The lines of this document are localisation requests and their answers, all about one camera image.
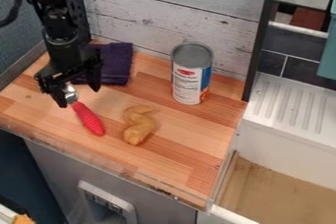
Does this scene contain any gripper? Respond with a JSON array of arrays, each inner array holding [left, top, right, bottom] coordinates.
[[32, 30, 105, 109]]

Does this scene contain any red spoon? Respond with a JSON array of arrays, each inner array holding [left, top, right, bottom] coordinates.
[[61, 84, 108, 138]]

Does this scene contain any purple cloth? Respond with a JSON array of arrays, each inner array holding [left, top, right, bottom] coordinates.
[[71, 41, 135, 87]]

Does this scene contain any yellow toy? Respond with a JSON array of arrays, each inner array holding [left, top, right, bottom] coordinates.
[[120, 103, 160, 146]]

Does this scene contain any white can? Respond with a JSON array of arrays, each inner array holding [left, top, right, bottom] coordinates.
[[169, 41, 216, 106]]

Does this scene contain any toy sink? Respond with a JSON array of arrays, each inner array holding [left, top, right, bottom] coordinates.
[[208, 72, 336, 224]]

